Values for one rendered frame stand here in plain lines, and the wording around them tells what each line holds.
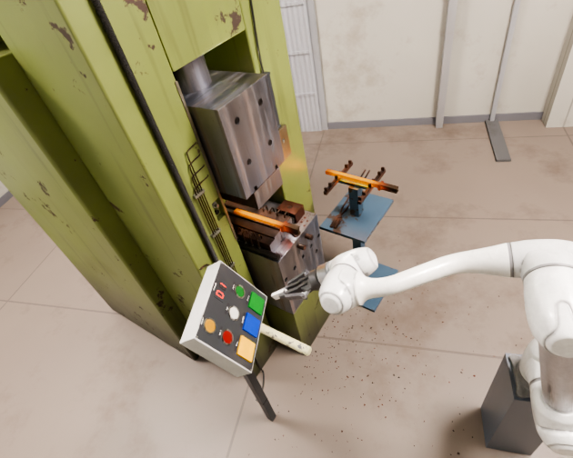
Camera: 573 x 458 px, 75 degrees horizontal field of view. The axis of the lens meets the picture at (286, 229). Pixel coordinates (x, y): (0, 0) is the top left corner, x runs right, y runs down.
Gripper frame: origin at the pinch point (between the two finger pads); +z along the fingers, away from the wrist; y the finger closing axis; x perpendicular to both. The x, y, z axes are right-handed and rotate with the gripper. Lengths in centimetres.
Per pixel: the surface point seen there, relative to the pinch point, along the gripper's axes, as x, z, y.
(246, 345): 0.4, 12.5, -19.0
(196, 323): 22.5, 14.2, -21.4
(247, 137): 45, -14, 40
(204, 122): 61, -9, 35
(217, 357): 9.2, 15.9, -27.0
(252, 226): 4, 24, 48
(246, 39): 67, -26, 73
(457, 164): -152, -48, 228
